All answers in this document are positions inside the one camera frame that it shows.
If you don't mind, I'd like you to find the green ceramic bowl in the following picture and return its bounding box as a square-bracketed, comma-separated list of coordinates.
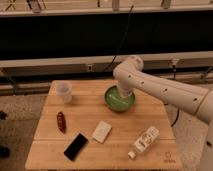
[104, 85, 135, 112]

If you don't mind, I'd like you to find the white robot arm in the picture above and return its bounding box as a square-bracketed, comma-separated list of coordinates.
[113, 55, 213, 171]

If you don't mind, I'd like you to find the clear plastic cup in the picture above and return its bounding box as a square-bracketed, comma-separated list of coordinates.
[56, 82, 72, 103]

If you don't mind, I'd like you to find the wooden folding table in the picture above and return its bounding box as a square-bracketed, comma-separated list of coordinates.
[25, 80, 182, 171]

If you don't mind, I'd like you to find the white rectangular box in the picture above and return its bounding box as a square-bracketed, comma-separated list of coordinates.
[92, 121, 112, 143]

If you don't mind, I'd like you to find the white plastic bottle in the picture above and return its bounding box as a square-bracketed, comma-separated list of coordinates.
[128, 126, 160, 159]

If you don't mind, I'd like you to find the black smartphone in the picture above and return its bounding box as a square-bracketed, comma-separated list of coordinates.
[64, 133, 88, 161]

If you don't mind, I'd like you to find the black hanging cable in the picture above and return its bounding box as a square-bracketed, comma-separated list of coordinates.
[103, 4, 135, 72]

